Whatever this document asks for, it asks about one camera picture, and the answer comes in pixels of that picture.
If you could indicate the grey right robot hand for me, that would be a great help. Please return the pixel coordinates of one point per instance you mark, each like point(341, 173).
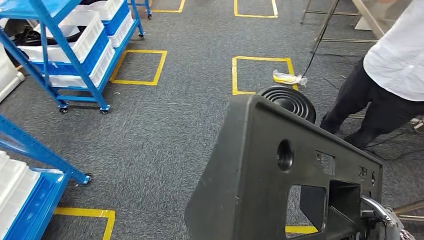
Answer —
point(384, 222)

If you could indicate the white plastic bin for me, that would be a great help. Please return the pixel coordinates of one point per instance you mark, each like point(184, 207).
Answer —
point(122, 33)
point(106, 8)
point(82, 39)
point(16, 185)
point(99, 71)

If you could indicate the person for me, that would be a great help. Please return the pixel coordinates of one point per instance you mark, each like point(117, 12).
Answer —
point(381, 99)

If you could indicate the blue steel shelf rack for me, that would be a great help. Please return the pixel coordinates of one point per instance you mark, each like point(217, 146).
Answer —
point(49, 155)
point(71, 58)
point(147, 8)

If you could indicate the black plastic plate frame part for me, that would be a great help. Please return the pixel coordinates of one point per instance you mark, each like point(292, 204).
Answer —
point(251, 185)

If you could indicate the white table with steel legs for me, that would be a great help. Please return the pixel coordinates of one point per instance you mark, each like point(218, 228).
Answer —
point(367, 16)

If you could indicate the thin black pole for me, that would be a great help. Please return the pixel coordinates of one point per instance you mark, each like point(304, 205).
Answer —
point(319, 43)

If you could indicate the white moulded panel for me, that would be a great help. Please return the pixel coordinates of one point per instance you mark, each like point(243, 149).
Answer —
point(8, 79)

